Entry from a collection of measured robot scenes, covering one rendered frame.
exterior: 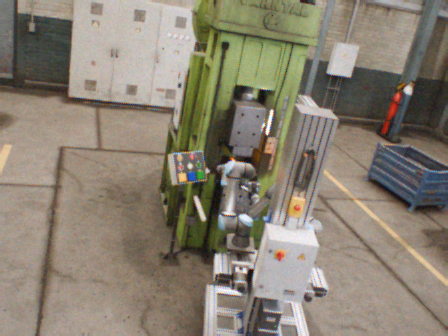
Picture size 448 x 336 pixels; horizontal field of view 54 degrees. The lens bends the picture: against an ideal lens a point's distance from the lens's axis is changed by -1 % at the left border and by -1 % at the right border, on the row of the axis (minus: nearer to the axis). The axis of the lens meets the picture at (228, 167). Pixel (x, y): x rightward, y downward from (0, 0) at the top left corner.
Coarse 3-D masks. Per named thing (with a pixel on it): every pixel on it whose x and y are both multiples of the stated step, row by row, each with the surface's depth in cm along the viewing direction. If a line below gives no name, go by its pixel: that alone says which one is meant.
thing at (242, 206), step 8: (216, 184) 479; (248, 184) 445; (216, 192) 476; (224, 192) 443; (216, 200) 474; (224, 200) 446; (240, 200) 451; (248, 200) 453; (216, 208) 467; (240, 208) 455; (248, 208) 457; (216, 216) 457
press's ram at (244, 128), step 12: (240, 108) 417; (252, 108) 420; (264, 108) 425; (228, 120) 437; (240, 120) 422; (252, 120) 425; (228, 132) 434; (240, 132) 427; (252, 132) 430; (228, 144) 431; (240, 144) 432; (252, 144) 435
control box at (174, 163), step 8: (192, 152) 415; (200, 152) 421; (176, 160) 403; (184, 160) 408; (192, 160) 414; (200, 160) 420; (176, 168) 402; (184, 168) 407; (192, 168) 413; (200, 168) 419; (176, 176) 401; (176, 184) 401
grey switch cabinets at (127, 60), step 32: (96, 0) 819; (128, 0) 834; (96, 32) 842; (128, 32) 857; (160, 32) 875; (192, 32) 892; (96, 64) 865; (128, 64) 882; (160, 64) 900; (96, 96) 890; (128, 96) 908; (160, 96) 928
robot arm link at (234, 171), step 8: (232, 168) 341; (240, 168) 342; (232, 176) 342; (240, 176) 344; (232, 184) 343; (232, 192) 343; (232, 200) 344; (224, 208) 346; (232, 208) 344; (224, 216) 343; (232, 216) 343; (224, 224) 342; (232, 224) 343
